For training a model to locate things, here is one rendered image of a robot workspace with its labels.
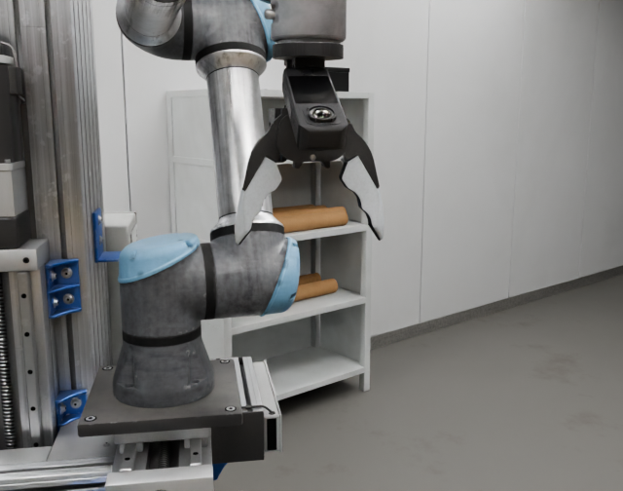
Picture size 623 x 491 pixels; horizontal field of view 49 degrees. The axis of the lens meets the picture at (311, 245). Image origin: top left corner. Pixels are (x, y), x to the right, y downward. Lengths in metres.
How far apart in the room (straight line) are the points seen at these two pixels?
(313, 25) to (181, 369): 0.55
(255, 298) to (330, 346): 2.91
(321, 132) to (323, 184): 3.15
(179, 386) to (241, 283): 0.17
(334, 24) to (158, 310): 0.49
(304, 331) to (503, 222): 1.93
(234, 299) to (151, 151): 2.30
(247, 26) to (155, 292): 0.45
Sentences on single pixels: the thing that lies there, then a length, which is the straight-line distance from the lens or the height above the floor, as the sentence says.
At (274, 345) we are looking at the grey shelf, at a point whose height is 0.20.
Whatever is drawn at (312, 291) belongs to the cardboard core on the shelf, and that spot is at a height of 0.56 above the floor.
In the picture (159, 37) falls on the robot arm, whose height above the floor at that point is 1.56.
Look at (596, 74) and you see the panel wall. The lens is 6.12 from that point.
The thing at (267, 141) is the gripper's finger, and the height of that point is 1.42.
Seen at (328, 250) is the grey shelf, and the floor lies 0.71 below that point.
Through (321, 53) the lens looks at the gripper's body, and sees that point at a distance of 0.68.
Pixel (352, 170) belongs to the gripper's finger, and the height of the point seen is 1.39.
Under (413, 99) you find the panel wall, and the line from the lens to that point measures 4.34.
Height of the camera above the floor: 1.45
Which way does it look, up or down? 11 degrees down
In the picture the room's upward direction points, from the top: straight up
